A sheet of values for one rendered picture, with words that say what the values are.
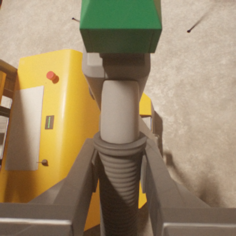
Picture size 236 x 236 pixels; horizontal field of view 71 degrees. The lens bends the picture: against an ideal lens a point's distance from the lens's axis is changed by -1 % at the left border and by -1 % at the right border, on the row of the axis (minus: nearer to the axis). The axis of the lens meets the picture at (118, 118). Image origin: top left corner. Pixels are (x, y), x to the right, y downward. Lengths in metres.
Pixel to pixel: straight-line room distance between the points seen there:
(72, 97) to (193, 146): 1.06
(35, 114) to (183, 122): 1.13
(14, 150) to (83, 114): 0.34
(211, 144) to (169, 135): 0.32
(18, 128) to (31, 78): 0.25
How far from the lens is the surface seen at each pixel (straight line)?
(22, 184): 0.84
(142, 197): 1.17
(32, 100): 0.87
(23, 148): 0.84
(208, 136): 1.52
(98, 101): 0.16
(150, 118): 1.23
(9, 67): 1.00
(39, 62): 0.94
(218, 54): 1.78
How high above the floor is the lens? 1.48
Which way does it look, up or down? 68 degrees down
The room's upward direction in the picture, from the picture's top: 52 degrees counter-clockwise
